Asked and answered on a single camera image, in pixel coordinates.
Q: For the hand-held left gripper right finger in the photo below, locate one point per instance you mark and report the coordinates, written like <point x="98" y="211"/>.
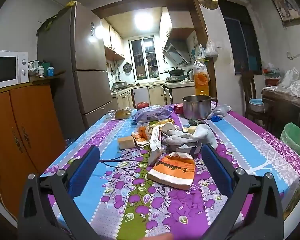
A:
<point x="217" y="172"/>

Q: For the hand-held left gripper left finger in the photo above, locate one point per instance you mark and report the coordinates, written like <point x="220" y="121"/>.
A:
<point x="82" y="172"/>

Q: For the orange white paper bag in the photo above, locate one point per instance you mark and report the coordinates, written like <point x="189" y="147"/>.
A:
<point x="175" y="170"/>

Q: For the green lined trash bin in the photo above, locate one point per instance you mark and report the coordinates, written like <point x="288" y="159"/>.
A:
<point x="293" y="140"/>

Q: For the white blue plastic packet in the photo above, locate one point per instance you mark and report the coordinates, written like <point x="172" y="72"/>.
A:
<point x="150" y="115"/>

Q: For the grey cloth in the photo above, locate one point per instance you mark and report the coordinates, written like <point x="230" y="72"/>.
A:
<point x="190" y="135"/>

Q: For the small yellow block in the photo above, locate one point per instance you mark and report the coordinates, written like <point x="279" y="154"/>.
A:
<point x="191" y="129"/>

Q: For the tan block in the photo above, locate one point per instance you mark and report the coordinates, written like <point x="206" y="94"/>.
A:
<point x="126" y="143"/>

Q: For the blue bottle cap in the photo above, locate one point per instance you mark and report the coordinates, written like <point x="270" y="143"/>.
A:
<point x="215" y="119"/>

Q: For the purple floral tablecloth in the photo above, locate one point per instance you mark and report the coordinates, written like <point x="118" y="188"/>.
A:
<point x="130" y="197"/>

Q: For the steel pot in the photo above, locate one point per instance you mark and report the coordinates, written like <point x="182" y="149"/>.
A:
<point x="196" y="107"/>

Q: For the small orange packet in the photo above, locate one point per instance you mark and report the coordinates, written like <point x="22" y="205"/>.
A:
<point x="141" y="136"/>

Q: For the orange wooden cabinet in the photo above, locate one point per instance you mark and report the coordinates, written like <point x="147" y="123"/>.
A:
<point x="27" y="130"/>

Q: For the long white wrapper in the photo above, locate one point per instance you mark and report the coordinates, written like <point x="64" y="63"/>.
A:
<point x="156" y="138"/>

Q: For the brown bread in bag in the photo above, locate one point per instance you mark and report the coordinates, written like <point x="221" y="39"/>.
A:
<point x="122" y="114"/>

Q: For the gold foil wrapper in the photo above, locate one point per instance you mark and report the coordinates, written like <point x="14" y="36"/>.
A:
<point x="162" y="123"/>

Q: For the small red box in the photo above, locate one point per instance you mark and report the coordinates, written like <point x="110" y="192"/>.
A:
<point x="178" y="108"/>

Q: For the blue basin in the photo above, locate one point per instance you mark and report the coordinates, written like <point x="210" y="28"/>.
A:
<point x="257" y="105"/>

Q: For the red apple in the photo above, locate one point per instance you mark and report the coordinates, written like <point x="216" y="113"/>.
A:
<point x="143" y="105"/>

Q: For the brown wooden table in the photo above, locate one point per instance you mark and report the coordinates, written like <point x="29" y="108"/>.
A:
<point x="277" y="105"/>

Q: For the dark wooden chair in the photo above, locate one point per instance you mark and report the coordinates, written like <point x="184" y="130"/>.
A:
<point x="247" y="85"/>

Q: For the orange juice bottle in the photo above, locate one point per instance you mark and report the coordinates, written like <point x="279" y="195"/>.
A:
<point x="201" y="80"/>

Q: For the kitchen counter cabinets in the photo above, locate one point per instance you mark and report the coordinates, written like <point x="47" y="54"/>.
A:
<point x="155" y="93"/>

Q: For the steel kettle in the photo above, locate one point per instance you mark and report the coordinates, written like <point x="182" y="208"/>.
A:
<point x="190" y="75"/>

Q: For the red plastic basin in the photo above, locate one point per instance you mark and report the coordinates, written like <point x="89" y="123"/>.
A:
<point x="272" y="81"/>

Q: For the black wok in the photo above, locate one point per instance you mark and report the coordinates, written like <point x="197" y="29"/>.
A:
<point x="176" y="71"/>

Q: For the metal strainer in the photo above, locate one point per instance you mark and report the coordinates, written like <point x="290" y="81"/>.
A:
<point x="127" y="68"/>

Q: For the silver refrigerator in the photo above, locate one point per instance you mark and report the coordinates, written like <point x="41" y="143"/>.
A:
<point x="85" y="55"/>

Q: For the white satin cloth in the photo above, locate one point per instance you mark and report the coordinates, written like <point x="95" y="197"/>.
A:
<point x="295" y="82"/>

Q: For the white hanging plastic bag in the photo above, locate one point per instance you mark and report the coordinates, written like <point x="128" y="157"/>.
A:
<point x="211" y="50"/>

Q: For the range hood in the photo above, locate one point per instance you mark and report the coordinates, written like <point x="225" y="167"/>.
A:
<point x="177" y="52"/>

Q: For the kitchen window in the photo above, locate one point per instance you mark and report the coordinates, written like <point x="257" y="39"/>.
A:
<point x="142" y="60"/>

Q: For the white microwave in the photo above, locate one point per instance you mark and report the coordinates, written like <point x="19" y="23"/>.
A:
<point x="5" y="70"/>

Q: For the kitchen wall cabinets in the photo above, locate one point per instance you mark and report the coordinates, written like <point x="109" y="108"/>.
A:
<point x="112" y="42"/>

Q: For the gold wall clock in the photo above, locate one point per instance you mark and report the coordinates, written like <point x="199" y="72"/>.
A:
<point x="207" y="0"/>

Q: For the wooden door frame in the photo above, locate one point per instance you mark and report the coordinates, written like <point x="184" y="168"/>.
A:
<point x="185" y="0"/>

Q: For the framed wall picture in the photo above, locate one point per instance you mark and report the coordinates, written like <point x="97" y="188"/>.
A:
<point x="288" y="7"/>

